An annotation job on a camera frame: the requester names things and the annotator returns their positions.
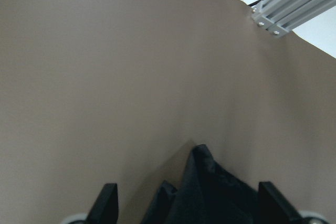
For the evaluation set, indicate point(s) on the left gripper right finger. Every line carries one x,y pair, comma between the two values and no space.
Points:
274,208

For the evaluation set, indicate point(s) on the black graphic t-shirt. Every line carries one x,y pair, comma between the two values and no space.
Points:
207,194

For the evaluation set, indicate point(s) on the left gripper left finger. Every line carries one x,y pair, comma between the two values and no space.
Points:
105,208

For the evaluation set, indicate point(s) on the aluminium frame post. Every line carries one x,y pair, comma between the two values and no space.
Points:
280,17

